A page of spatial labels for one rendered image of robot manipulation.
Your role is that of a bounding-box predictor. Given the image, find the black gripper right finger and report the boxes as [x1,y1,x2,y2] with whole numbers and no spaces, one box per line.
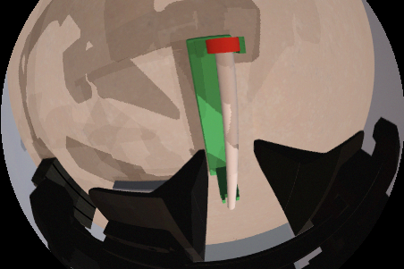
[253,130,364,236]

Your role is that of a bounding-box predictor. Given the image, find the tan pin with red cap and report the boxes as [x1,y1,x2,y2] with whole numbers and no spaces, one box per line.
[206,37,240,210]

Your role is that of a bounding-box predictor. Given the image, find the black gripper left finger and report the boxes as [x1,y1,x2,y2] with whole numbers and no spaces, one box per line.
[88,149,208,262]

